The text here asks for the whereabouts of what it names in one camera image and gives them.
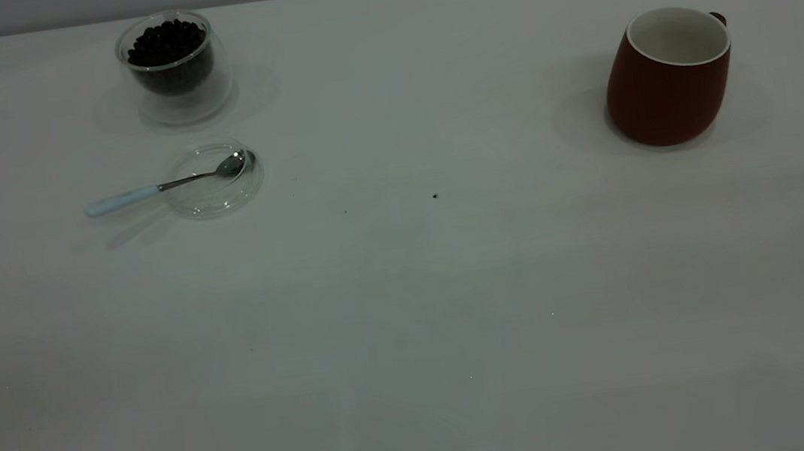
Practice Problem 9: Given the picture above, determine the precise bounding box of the clear round glass saucer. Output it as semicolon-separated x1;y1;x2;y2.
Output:
158;135;269;223

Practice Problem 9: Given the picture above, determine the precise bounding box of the metal spoon pale blue handle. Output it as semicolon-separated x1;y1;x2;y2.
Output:
79;150;252;219

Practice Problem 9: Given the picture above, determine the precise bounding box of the red ceramic mug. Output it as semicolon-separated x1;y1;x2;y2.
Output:
596;0;742;153

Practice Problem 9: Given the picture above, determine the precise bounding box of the dark coffee beans heap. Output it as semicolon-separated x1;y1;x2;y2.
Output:
123;15;219;100

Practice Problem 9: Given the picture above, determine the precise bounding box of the clear double-wall glass cup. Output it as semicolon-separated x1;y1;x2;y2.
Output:
111;4;240;133

